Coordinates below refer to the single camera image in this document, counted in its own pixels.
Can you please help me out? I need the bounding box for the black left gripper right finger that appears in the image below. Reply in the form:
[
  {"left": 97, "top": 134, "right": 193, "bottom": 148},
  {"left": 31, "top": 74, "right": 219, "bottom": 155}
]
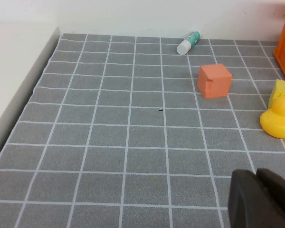
[{"left": 256, "top": 168, "right": 285, "bottom": 220}]

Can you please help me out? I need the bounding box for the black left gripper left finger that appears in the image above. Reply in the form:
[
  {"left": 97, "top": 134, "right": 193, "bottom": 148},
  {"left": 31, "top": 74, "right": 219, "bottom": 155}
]
[{"left": 228, "top": 169, "right": 285, "bottom": 228}]

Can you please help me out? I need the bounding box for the yellow rubber duck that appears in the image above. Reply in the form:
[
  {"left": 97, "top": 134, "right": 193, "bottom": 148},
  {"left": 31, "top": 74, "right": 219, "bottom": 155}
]
[{"left": 260, "top": 95, "right": 285, "bottom": 139}]

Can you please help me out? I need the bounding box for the yellow foam cube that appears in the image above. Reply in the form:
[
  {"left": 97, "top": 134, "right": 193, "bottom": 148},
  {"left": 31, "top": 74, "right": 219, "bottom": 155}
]
[{"left": 268, "top": 79, "right": 285, "bottom": 109}]

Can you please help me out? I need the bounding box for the orange foam cube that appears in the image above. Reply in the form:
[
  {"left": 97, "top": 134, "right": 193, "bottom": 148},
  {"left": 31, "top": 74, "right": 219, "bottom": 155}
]
[{"left": 197, "top": 63, "right": 233, "bottom": 99}]

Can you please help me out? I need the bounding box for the grey checked table mat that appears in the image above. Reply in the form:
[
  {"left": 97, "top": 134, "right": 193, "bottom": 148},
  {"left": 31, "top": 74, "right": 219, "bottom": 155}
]
[{"left": 0, "top": 33, "right": 285, "bottom": 228}]

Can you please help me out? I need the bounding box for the white green glue stick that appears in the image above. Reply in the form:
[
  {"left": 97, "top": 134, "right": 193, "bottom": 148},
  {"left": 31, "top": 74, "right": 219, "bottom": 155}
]
[{"left": 176, "top": 30, "right": 201, "bottom": 56}]

